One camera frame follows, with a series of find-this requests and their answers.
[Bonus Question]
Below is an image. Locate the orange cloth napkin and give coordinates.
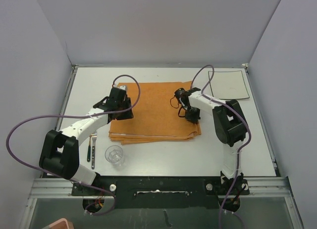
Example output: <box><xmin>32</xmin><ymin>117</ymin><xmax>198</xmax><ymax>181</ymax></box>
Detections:
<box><xmin>108</xmin><ymin>81</ymin><xmax>201</xmax><ymax>144</ymax></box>

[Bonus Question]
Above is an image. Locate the purple cable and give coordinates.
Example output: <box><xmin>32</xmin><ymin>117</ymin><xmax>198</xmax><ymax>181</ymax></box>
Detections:
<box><xmin>5</xmin><ymin>74</ymin><xmax>141</xmax><ymax>217</ymax></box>
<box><xmin>190</xmin><ymin>64</ymin><xmax>252</xmax><ymax>229</ymax></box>

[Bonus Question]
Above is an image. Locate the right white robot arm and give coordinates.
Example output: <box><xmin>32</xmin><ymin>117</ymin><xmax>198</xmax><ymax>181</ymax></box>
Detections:
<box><xmin>174</xmin><ymin>88</ymin><xmax>249</xmax><ymax>194</ymax></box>

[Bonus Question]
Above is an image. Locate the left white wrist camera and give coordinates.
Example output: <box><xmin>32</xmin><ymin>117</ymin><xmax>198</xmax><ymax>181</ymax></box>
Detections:
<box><xmin>112</xmin><ymin>84</ymin><xmax>128</xmax><ymax>91</ymax></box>

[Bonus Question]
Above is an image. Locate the silver fork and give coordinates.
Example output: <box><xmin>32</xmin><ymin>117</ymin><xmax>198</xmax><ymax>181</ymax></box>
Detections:
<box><xmin>91</xmin><ymin>131</ymin><xmax>97</xmax><ymax>170</ymax></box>

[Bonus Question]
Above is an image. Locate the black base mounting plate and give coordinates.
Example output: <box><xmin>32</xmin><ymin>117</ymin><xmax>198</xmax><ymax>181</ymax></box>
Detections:
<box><xmin>71</xmin><ymin>176</ymin><xmax>250</xmax><ymax>210</ymax></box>

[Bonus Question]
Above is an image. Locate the clear drinking glass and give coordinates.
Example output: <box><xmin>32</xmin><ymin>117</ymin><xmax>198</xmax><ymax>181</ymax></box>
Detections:
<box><xmin>105</xmin><ymin>145</ymin><xmax>124</xmax><ymax>167</ymax></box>

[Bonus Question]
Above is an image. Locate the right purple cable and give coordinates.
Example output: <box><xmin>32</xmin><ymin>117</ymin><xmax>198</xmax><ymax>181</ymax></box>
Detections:
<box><xmin>190</xmin><ymin>64</ymin><xmax>252</xmax><ymax>229</ymax></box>

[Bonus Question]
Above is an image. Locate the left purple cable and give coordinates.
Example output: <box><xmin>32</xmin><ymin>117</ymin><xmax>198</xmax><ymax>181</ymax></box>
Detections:
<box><xmin>5</xmin><ymin>74</ymin><xmax>141</xmax><ymax>217</ymax></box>

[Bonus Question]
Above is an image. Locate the white square plate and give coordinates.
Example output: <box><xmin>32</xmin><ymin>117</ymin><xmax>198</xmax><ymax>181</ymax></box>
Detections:
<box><xmin>210</xmin><ymin>70</ymin><xmax>250</xmax><ymax>100</ymax></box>

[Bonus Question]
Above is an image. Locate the pink box corner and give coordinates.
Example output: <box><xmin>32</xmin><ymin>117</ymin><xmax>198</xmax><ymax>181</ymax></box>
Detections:
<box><xmin>49</xmin><ymin>218</ymin><xmax>74</xmax><ymax>229</ymax></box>

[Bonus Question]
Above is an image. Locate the gold fork green handle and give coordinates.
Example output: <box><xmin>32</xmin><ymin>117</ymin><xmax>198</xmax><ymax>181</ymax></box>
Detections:
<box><xmin>87</xmin><ymin>134</ymin><xmax>93</xmax><ymax>162</ymax></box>

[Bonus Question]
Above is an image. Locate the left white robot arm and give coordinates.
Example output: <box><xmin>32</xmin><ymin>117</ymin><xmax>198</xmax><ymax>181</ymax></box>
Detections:
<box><xmin>39</xmin><ymin>86</ymin><xmax>133</xmax><ymax>195</ymax></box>

